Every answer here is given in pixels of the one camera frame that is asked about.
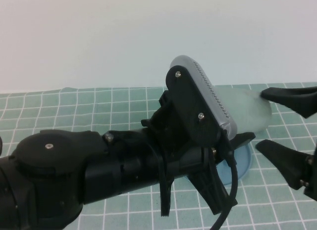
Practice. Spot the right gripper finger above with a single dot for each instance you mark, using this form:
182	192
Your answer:
297	98
289	163

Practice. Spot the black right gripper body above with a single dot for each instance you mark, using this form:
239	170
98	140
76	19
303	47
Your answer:
312	180

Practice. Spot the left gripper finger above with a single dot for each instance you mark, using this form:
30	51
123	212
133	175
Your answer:
244	139

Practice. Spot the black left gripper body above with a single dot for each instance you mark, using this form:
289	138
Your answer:
205	185

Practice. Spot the pale green plastic cup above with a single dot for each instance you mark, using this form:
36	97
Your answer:
247	111

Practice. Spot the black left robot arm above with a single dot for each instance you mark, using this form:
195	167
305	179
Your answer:
49	165

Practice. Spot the blue cup stand flower pegs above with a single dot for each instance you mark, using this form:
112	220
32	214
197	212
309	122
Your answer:
242	163

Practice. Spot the black zip tie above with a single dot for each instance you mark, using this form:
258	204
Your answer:
165	202

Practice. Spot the green checked tablecloth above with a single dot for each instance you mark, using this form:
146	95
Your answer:
74	103

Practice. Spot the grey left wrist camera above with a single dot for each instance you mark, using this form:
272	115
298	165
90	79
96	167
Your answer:
210	96

